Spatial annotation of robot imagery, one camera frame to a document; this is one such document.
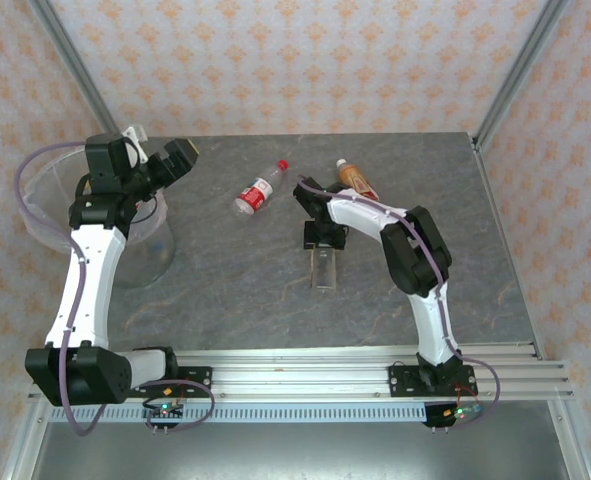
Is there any red label water bottle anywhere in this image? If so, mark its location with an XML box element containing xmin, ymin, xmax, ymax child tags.
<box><xmin>233</xmin><ymin>159</ymin><xmax>290</xmax><ymax>220</ymax></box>

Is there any aluminium frame post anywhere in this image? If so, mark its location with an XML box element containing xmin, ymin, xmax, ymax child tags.
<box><xmin>27</xmin><ymin>0</ymin><xmax>126</xmax><ymax>146</ymax></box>
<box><xmin>472</xmin><ymin>0</ymin><xmax>571</xmax><ymax>151</ymax></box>

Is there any square clear green cap bottle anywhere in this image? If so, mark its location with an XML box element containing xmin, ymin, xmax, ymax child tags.
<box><xmin>308</xmin><ymin>243</ymin><xmax>337</xmax><ymax>293</ymax></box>

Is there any aluminium table edge rail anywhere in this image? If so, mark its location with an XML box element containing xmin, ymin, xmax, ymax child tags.
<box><xmin>471</xmin><ymin>137</ymin><xmax>546</xmax><ymax>360</ymax></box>

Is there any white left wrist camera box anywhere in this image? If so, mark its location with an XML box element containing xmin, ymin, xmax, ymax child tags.
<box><xmin>120</xmin><ymin>123</ymin><xmax>150</xmax><ymax>165</ymax></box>

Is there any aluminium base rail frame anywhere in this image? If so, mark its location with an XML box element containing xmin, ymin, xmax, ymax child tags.
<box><xmin>27</xmin><ymin>342</ymin><xmax>575</xmax><ymax>404</ymax></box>

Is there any clear plastic bin liner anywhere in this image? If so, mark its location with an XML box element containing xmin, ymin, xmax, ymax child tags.
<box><xmin>18</xmin><ymin>152</ymin><xmax>169</xmax><ymax>249</ymax></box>

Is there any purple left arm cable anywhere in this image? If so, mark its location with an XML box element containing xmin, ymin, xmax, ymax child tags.
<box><xmin>14</xmin><ymin>141</ymin><xmax>215</xmax><ymax>436</ymax></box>

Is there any translucent grey plastic bin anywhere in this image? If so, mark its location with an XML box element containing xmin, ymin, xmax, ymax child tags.
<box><xmin>18</xmin><ymin>149</ymin><xmax>176</xmax><ymax>290</ymax></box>

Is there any orange brown tea bottle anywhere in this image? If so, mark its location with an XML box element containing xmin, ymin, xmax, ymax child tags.
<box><xmin>335</xmin><ymin>158</ymin><xmax>379</xmax><ymax>201</ymax></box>

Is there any slotted grey cable duct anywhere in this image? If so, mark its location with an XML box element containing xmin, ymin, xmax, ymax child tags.
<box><xmin>49</xmin><ymin>403</ymin><xmax>429</xmax><ymax>424</ymax></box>

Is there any grey metal shelf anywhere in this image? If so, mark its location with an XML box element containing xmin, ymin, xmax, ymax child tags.
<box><xmin>2</xmin><ymin>399</ymin><xmax>591</xmax><ymax>480</ymax></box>

